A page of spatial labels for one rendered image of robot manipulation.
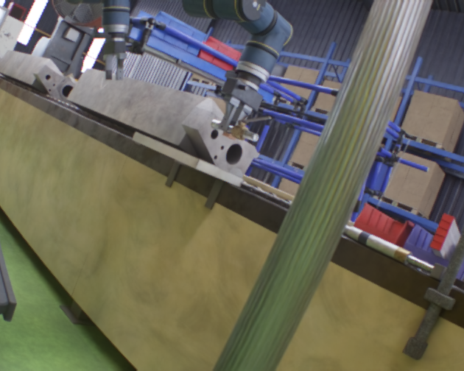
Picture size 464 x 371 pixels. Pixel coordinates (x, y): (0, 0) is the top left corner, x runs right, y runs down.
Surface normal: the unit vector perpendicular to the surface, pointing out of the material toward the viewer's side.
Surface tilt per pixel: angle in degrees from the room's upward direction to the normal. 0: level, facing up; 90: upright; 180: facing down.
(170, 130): 80
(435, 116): 90
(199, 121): 71
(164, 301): 90
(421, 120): 90
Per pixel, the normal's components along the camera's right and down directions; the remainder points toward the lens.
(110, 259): -0.64, -0.26
